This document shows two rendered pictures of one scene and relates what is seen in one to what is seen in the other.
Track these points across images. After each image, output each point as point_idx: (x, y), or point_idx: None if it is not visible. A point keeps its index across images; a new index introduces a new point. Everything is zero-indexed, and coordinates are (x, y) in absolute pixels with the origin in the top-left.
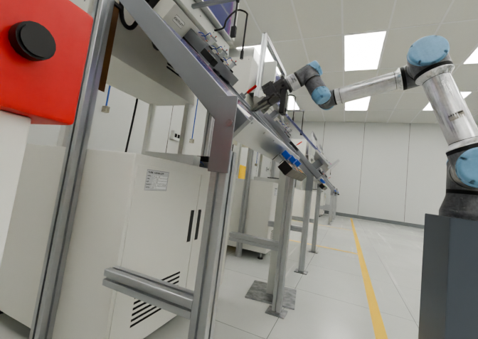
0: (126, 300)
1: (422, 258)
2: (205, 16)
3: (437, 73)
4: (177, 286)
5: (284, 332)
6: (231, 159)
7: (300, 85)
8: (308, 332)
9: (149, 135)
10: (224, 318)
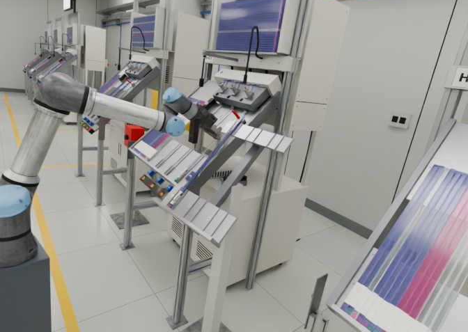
0: (170, 216)
1: (50, 298)
2: (250, 56)
3: (51, 110)
4: (142, 203)
5: (152, 307)
6: (128, 162)
7: (186, 111)
8: (141, 321)
9: (307, 159)
10: (188, 285)
